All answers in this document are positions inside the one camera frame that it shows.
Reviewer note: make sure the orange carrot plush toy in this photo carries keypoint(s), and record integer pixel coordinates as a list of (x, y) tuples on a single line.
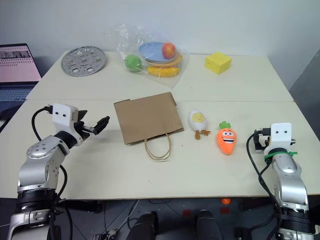
[(226, 140)]

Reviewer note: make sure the brown paper bag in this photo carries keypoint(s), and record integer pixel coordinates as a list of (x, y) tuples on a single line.
[(147, 117)]

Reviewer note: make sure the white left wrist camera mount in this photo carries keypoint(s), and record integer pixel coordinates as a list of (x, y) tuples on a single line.
[(62, 117)]

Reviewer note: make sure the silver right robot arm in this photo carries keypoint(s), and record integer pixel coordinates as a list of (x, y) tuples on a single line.
[(291, 182)]

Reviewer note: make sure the small orange ball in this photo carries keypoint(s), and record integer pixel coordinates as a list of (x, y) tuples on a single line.
[(225, 201)]

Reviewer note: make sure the green toy apple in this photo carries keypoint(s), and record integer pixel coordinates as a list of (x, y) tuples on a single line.
[(133, 63)]

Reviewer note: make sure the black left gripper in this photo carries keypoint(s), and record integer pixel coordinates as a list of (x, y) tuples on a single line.
[(81, 127)]

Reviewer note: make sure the orange plate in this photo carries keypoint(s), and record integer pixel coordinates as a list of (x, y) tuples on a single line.
[(178, 61)]

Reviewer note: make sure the blue plate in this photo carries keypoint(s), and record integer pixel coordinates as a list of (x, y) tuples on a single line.
[(151, 51)]

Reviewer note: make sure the red toy apple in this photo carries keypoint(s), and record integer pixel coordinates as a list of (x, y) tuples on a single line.
[(168, 50)]

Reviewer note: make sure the yellow cheese block toy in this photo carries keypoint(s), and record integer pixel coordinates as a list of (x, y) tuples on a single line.
[(217, 62)]

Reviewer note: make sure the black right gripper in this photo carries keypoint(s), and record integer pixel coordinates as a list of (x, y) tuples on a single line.
[(260, 143)]

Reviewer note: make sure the clear plastic bag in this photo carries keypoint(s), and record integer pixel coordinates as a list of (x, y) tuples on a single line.
[(120, 40)]

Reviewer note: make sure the open laptop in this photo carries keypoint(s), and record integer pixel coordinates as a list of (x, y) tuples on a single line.
[(15, 67)]

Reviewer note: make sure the green zip tie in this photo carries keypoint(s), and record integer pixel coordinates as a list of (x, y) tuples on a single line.
[(276, 154)]

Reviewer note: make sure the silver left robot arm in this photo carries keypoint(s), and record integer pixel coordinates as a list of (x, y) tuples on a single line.
[(37, 162)]

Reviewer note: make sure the dark rounded shape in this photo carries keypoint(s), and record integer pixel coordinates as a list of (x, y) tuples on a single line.
[(207, 225), (143, 225)]

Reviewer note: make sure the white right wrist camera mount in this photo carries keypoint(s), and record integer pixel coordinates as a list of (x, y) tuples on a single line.
[(280, 136)]

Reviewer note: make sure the egg plush toy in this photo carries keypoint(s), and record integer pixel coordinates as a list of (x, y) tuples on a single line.
[(198, 119)]

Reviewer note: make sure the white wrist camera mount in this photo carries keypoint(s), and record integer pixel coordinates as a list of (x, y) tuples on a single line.
[(280, 136), (62, 117)]

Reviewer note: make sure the round perforated metal plate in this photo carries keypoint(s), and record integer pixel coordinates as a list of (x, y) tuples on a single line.
[(83, 61)]

